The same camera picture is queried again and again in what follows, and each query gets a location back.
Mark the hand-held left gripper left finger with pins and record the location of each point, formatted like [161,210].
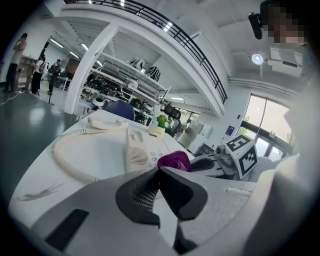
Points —
[105,195]

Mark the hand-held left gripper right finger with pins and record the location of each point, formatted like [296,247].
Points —
[220,207]

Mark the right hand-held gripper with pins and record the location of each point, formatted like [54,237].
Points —
[245,155]

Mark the purple cloth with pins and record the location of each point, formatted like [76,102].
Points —
[175,160]

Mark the white desk telephone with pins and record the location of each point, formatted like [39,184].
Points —
[140,150]

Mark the person's right forearm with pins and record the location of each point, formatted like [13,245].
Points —
[275,167]

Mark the white telephone handset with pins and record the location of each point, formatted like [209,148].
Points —
[107,123]

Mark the white locker cabinet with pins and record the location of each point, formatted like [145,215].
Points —
[200,135]

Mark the black mesh office chair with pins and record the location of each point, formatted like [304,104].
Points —
[173,115]

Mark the potted flower plant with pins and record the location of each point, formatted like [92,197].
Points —
[160,125]

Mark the person's white jacket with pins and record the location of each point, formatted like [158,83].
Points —
[295,175]

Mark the blue chair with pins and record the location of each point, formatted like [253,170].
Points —
[121,111]

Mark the group of black white helmets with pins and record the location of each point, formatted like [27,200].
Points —
[112,85]

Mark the white shelf rack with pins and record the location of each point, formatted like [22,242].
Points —
[130,77]

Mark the round ceiling lamp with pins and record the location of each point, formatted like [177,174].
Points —
[257,58]

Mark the black balcony railing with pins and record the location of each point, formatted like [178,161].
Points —
[190,47]

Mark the white ceiling air conditioner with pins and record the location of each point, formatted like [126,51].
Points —
[285,62]

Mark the person's head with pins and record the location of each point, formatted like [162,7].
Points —
[285,22]

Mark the blue wall poster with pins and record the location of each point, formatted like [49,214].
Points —
[229,130]

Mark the black head camera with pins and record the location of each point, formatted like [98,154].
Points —
[257,22]

